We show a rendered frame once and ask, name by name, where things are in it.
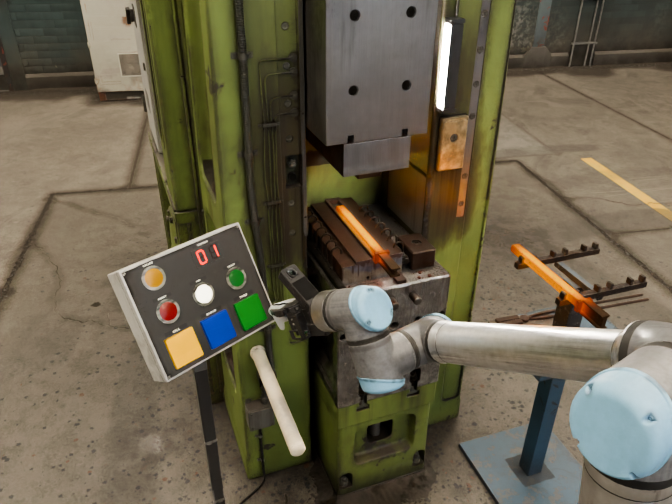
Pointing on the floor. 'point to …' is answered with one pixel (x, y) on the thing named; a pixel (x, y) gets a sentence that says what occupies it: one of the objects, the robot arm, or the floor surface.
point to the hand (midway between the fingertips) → (272, 306)
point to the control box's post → (208, 429)
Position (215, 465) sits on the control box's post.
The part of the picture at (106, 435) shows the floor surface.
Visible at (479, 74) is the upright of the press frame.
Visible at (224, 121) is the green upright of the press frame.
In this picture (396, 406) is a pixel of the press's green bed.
